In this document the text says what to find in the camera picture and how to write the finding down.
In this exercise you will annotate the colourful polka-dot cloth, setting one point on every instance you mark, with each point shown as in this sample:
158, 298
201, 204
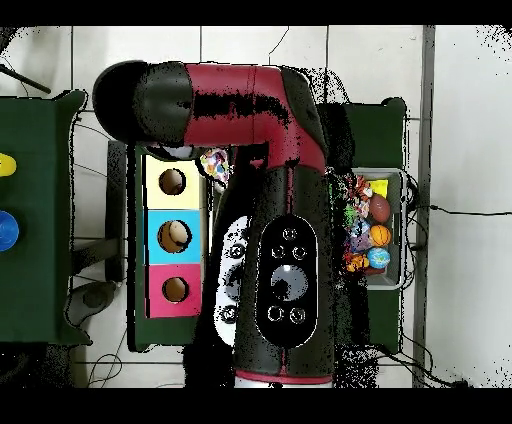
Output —
216, 164

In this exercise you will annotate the crushed clear plastic bottle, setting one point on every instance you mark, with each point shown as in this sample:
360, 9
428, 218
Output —
360, 236

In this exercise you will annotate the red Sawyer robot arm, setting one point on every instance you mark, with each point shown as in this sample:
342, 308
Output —
240, 120

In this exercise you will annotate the wooden box with three holes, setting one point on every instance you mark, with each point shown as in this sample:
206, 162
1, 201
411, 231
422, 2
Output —
188, 248

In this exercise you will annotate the shallow mesh bin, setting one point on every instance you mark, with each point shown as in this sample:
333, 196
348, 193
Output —
394, 276

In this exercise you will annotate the brown mini football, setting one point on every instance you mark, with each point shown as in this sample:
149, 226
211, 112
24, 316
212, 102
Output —
379, 208

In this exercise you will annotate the orange mini basketball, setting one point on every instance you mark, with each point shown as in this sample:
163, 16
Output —
380, 236

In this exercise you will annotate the blue green globe ball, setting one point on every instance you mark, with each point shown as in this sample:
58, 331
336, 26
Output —
378, 258

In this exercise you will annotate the black upright panel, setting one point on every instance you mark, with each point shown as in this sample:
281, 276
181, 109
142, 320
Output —
116, 208

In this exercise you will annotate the dark green tablecloth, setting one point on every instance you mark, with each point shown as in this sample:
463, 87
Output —
32, 280
376, 136

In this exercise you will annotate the grey stand base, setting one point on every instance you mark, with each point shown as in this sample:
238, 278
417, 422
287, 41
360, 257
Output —
92, 300

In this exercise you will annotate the blue plastic cup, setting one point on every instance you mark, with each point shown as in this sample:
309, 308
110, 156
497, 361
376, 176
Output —
8, 231

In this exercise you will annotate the yellow plastic cup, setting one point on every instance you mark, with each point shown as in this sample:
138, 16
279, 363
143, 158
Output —
6, 164

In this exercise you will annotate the dark thin rod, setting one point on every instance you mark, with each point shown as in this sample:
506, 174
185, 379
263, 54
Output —
28, 80

